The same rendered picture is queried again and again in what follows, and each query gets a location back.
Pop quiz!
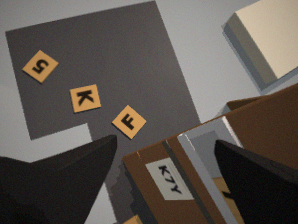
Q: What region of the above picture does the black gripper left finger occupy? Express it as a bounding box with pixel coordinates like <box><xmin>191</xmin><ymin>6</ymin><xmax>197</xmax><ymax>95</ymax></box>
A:
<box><xmin>0</xmin><ymin>135</ymin><xmax>117</xmax><ymax>224</ymax></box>

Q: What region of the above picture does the white paper label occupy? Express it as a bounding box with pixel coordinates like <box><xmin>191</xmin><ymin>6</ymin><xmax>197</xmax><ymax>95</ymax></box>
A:
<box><xmin>145</xmin><ymin>157</ymin><xmax>194</xmax><ymax>200</ymax></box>

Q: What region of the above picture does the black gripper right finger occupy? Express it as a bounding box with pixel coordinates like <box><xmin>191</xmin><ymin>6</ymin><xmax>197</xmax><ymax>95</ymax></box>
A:
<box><xmin>214</xmin><ymin>140</ymin><xmax>298</xmax><ymax>224</ymax></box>

